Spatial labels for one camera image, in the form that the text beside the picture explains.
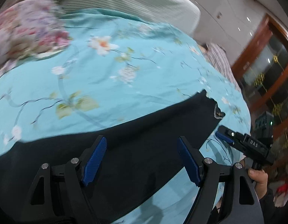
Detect black knit pants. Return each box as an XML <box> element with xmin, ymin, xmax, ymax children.
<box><xmin>0</xmin><ymin>91</ymin><xmax>224</xmax><ymax>223</ymax></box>

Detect person's right forearm dark sleeve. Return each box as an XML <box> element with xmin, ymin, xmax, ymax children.
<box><xmin>259</xmin><ymin>189</ymin><xmax>281</xmax><ymax>224</ymax></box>

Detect person's right hand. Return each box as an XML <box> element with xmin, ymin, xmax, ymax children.
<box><xmin>248</xmin><ymin>168</ymin><xmax>268</xmax><ymax>200</ymax></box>

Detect wooden glass cabinet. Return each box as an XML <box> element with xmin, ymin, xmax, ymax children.
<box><xmin>232</xmin><ymin>14</ymin><xmax>288</xmax><ymax>141</ymax></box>

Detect pink checkered cloth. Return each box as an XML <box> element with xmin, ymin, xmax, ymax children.
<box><xmin>199</xmin><ymin>43</ymin><xmax>241</xmax><ymax>92</ymax></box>

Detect light blue floral bedsheet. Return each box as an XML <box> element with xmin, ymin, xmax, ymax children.
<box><xmin>0</xmin><ymin>9</ymin><xmax>251</xmax><ymax>223</ymax></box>

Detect white ribbed headboard cover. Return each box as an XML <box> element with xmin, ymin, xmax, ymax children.
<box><xmin>64</xmin><ymin>0</ymin><xmax>201</xmax><ymax>36</ymax></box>

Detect pink purple floral pillow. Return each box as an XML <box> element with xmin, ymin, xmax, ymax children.
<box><xmin>0</xmin><ymin>0</ymin><xmax>70</xmax><ymax>77</ymax></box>

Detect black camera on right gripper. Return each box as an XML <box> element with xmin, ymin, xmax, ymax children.
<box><xmin>254</xmin><ymin>111</ymin><xmax>274</xmax><ymax>139</ymax></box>

